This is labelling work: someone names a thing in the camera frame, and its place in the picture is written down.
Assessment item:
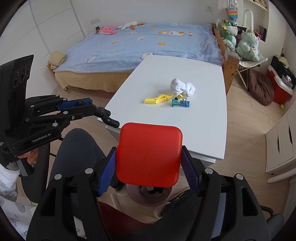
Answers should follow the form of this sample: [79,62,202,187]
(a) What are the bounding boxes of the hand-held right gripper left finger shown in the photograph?
[29,146,118,241]

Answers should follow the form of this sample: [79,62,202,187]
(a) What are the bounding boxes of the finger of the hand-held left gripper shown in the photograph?
[24,104,111,130]
[25,95,93,112]

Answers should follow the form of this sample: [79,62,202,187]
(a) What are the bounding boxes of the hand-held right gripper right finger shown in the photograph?
[181,146,271,241]

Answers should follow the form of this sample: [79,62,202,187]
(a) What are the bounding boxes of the red square plastic lid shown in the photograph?
[116,122,183,188]

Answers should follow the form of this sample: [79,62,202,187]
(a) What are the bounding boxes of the pink trash bin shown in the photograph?
[127,184,174,207]

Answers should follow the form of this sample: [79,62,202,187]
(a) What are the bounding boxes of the person's left hand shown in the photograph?
[17,149,38,165]

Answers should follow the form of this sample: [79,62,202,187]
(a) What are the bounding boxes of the person's left shoe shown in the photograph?
[110,178,128,197]

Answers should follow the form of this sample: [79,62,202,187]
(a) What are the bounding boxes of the person's shoe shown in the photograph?
[153,202,176,218]
[110,178,128,197]

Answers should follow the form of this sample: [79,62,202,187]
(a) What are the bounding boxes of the beige mattress cover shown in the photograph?
[47,64,133,93]

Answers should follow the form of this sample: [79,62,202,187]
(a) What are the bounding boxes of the person's right leg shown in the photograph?
[129,191,234,241]

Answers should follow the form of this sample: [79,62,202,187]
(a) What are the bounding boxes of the person's leg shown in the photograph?
[129,191,234,241]
[50,128,111,209]

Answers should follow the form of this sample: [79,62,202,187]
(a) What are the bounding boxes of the person's left leg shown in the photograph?
[50,128,111,209]

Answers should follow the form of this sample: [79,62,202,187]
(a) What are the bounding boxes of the red seat cushion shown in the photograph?
[99,201,151,229]

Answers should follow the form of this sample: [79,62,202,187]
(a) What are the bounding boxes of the person's right shoe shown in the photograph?
[153,202,176,218]

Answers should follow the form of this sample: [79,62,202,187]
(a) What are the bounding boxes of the beige folded cloth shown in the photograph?
[48,51,67,69]

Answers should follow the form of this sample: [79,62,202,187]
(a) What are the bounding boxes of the yellow plastic clip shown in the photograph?
[144,93,176,104]

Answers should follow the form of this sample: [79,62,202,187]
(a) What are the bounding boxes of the pink plush toy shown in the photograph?
[97,26,117,35]

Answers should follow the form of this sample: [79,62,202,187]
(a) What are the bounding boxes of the white socks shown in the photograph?
[170,78,196,97]

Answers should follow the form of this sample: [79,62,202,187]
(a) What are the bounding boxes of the black chair armrest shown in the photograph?
[260,205,285,230]

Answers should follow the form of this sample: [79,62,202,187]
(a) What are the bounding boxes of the white goose plush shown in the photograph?
[117,22,146,30]

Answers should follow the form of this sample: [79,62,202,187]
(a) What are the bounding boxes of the blue printed blanket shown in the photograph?
[53,22,224,73]

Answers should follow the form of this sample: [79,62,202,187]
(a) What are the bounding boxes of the white drawer cabinet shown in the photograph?
[265,108,296,183]

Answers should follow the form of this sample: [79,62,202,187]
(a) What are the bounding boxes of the grey printed clothing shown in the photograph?
[0,185,86,239]

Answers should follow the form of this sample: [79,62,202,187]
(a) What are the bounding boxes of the brown beanbag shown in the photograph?
[248,69,275,106]

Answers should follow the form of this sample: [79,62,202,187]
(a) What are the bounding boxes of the red cooler box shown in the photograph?
[266,65,294,105]

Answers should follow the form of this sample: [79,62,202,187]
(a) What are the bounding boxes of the white folding chair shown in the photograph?
[216,17,268,92]

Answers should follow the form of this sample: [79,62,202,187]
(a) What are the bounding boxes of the clear corner guard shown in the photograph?
[224,51,240,61]

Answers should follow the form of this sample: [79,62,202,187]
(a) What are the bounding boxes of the black bag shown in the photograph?
[270,56,296,90]

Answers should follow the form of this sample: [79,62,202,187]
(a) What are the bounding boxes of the teal dinosaur plush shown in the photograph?
[236,27,259,62]

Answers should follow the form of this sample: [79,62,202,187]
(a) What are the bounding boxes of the green dragon plush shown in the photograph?
[220,20,238,52]

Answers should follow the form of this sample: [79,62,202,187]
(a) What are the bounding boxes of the rainbow pop bag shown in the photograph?
[227,8,238,22]

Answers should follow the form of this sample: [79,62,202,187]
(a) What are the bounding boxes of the wooden bed frame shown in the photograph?
[211,23,240,95]

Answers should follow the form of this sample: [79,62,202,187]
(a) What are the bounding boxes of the white metal arch rail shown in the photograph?
[243,9,255,27]

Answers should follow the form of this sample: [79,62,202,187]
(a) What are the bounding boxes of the white wall shelf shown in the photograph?
[243,0,271,43]

